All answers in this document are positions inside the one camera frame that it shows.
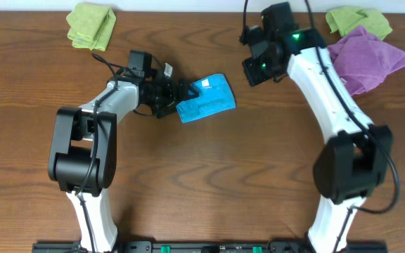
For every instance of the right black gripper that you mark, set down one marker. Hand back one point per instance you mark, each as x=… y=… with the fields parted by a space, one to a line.
x=255 y=70

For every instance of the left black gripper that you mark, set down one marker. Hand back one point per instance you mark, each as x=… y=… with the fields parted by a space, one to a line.
x=171 y=97

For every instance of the blue cloth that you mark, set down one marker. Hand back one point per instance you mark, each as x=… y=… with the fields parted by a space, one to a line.
x=214 y=96

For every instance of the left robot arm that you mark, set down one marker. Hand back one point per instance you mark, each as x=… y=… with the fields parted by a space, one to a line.
x=83 y=156

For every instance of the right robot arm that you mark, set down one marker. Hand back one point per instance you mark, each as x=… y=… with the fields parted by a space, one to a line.
x=356 y=153

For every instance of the crumpled green cloth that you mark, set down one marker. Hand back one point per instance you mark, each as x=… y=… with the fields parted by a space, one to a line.
x=347 y=18

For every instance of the purple cloth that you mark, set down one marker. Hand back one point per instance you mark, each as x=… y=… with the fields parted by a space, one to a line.
x=363 y=61

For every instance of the folded green cloth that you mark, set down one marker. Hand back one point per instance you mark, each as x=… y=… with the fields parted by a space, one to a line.
x=91 y=26

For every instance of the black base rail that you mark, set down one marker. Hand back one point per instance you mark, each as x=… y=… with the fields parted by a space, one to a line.
x=209 y=247

